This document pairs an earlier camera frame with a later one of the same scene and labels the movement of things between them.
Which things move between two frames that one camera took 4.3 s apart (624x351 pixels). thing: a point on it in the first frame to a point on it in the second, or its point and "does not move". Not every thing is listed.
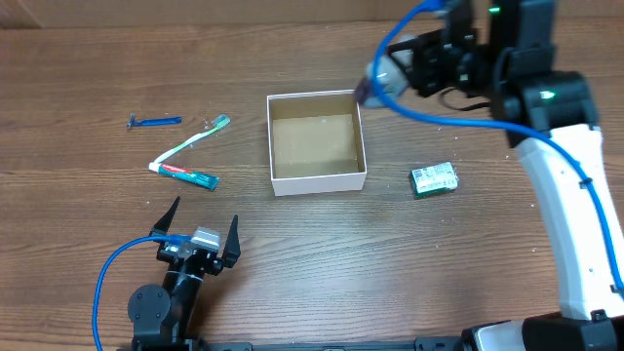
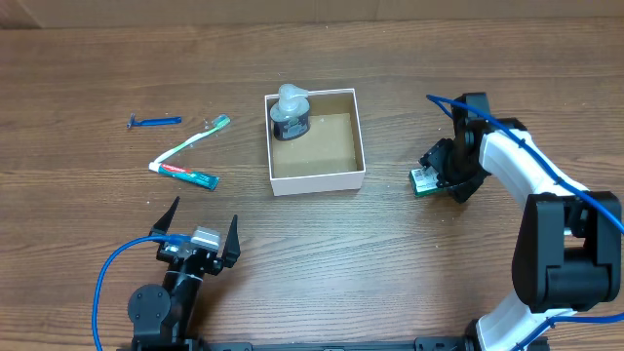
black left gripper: [231, 252] does not move
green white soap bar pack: [434, 179] does not move
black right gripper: [428, 57] to [438, 161]
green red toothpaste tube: [195, 177] does not move
